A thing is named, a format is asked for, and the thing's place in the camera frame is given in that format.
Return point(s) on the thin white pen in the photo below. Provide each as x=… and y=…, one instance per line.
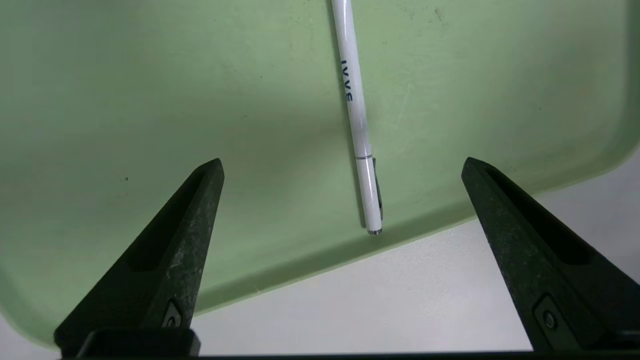
x=358, y=120

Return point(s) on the light green plastic tray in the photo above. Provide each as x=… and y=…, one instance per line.
x=150, y=100

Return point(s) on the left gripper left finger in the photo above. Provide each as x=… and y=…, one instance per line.
x=165, y=265

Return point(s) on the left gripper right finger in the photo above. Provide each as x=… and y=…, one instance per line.
x=540, y=260

